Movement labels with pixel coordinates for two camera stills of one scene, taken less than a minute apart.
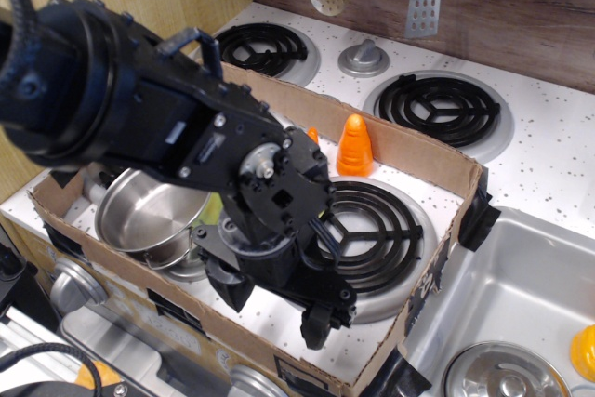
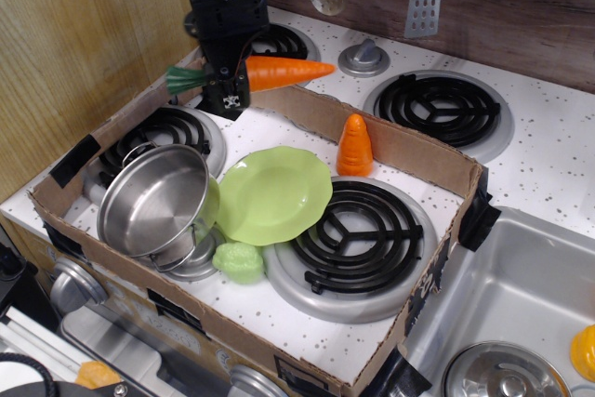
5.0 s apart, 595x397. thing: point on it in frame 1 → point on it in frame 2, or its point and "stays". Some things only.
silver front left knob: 72,287 stays
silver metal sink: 527,281 stays
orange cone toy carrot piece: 354,157 stays
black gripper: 265,232 → 227,86
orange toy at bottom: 85,376 stays
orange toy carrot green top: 313,133 → 262,72
